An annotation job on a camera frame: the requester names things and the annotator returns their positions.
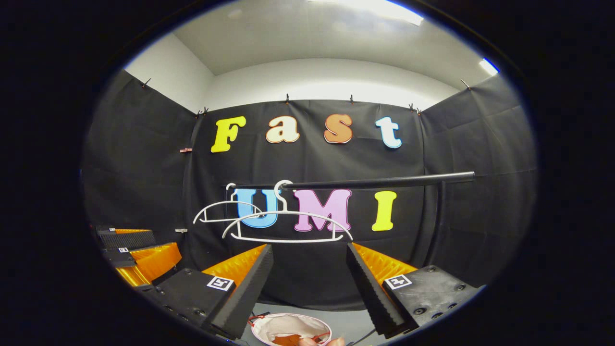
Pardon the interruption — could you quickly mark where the black clothes rack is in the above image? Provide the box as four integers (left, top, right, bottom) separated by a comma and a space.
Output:
226, 172, 476, 270

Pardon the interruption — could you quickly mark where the black cable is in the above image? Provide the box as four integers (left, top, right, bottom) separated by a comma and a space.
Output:
352, 329, 378, 346

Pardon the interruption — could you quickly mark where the white laundry hamper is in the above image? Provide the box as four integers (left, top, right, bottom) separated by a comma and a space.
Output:
249, 312, 333, 346

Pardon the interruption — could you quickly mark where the large white clothes hanger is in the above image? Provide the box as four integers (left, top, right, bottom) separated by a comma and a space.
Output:
222, 180, 354, 243

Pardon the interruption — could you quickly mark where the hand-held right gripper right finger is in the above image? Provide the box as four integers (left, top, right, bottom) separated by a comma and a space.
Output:
346, 243, 482, 338

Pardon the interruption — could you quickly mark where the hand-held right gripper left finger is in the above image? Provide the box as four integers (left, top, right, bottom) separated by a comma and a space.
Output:
143, 244, 274, 340

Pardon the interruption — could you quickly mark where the orange corduroy shirt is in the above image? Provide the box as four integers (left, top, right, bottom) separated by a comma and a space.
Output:
271, 334, 310, 346

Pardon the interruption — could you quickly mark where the small white clothes hanger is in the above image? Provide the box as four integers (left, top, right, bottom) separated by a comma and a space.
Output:
193, 183, 264, 224

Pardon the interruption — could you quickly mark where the black backdrop cloth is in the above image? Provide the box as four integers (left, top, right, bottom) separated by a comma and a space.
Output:
82, 70, 538, 310

